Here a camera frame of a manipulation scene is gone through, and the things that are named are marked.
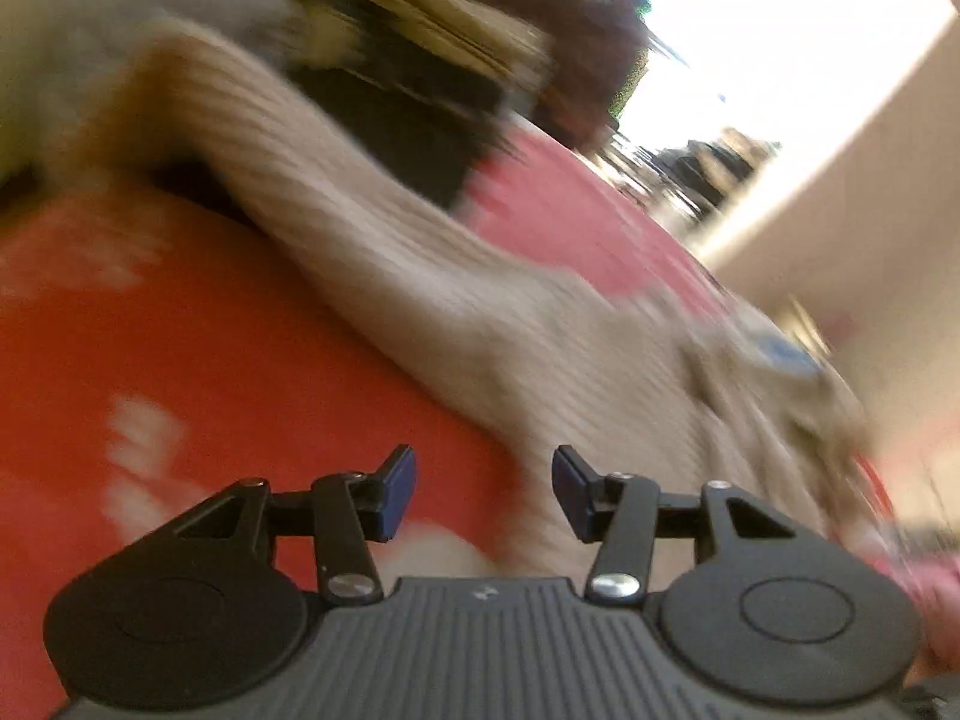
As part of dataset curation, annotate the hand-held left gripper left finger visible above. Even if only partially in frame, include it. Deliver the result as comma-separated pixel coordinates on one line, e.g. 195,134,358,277
172,444,419,608

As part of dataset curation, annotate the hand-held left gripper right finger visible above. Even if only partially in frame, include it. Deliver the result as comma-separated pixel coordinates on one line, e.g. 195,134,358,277
551,444,800,607

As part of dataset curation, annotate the beige knit sweater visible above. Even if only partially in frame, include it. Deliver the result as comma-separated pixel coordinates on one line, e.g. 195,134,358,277
67,19,886,578

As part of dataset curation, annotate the pink floral blanket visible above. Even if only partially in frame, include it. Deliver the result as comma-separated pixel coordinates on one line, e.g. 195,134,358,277
0,127,960,698

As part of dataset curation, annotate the grey cloth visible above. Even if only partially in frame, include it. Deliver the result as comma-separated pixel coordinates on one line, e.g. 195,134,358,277
0,0,297,173

